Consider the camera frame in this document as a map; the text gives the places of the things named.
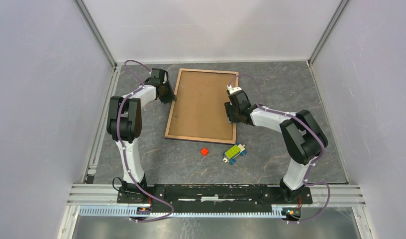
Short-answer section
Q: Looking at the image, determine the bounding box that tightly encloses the wooden picture frame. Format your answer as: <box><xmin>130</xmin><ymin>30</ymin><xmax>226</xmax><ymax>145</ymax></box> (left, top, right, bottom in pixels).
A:
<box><xmin>164</xmin><ymin>68</ymin><xmax>239</xmax><ymax>145</ymax></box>

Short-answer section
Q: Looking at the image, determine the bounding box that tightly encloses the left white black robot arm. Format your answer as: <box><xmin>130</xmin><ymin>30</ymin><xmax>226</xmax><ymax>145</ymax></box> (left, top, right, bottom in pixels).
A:
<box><xmin>106</xmin><ymin>68</ymin><xmax>176</xmax><ymax>203</ymax></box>

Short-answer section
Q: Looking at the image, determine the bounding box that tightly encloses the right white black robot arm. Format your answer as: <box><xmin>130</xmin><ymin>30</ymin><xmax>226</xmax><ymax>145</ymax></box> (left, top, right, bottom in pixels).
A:
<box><xmin>224</xmin><ymin>87</ymin><xmax>328</xmax><ymax>203</ymax></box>

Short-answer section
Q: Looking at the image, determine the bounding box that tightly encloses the green blue toy brick car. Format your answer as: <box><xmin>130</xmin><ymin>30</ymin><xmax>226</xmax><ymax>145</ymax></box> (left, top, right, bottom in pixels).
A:
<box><xmin>223</xmin><ymin>144</ymin><xmax>246</xmax><ymax>165</ymax></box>

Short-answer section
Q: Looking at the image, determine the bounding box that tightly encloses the small orange cube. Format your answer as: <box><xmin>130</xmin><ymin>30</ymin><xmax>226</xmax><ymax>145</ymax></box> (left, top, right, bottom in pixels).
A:
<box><xmin>201</xmin><ymin>148</ymin><xmax>209</xmax><ymax>156</ymax></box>

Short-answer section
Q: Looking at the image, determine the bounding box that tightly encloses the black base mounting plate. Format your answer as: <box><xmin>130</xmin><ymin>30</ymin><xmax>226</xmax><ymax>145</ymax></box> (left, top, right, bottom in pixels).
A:
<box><xmin>117</xmin><ymin>184</ymin><xmax>313</xmax><ymax>213</ymax></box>

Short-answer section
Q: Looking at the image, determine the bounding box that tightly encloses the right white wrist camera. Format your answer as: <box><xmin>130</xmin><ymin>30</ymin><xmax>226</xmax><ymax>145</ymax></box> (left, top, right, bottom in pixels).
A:
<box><xmin>226</xmin><ymin>85</ymin><xmax>242</xmax><ymax>95</ymax></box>

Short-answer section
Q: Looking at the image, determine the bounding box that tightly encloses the left corner aluminium post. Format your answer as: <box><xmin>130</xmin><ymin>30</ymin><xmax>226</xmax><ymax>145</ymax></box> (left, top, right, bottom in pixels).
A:
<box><xmin>74</xmin><ymin>0</ymin><xmax>117</xmax><ymax>68</ymax></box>

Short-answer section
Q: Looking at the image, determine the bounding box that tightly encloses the corner aluminium post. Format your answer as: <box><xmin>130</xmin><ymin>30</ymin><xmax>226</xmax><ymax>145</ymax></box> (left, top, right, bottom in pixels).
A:
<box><xmin>74</xmin><ymin>0</ymin><xmax>117</xmax><ymax>68</ymax></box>
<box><xmin>307</xmin><ymin>0</ymin><xmax>350</xmax><ymax>68</ymax></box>

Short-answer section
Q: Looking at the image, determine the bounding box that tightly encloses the white slotted cable duct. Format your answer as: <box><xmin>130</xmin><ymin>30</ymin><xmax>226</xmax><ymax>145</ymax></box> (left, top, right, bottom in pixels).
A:
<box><xmin>78</xmin><ymin>206</ymin><xmax>286</xmax><ymax>219</ymax></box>

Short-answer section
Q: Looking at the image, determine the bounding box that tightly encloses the aluminium rail front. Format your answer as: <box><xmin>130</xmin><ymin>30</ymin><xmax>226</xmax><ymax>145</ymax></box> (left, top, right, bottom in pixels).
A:
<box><xmin>310</xmin><ymin>184</ymin><xmax>366</xmax><ymax>208</ymax></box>

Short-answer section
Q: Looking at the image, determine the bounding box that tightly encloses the right corner aluminium post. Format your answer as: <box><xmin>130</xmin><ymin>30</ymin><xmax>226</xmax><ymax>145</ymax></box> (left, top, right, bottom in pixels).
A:
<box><xmin>307</xmin><ymin>0</ymin><xmax>350</xmax><ymax>68</ymax></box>

